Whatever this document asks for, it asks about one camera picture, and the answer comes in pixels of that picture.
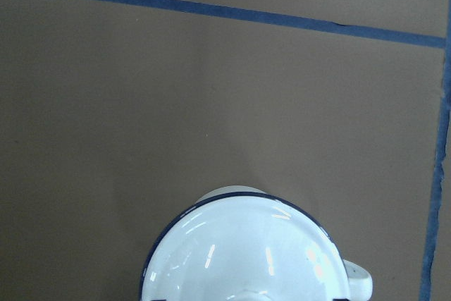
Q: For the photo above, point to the white enamel cup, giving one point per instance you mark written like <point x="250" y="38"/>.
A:
<point x="240" y="243"/>

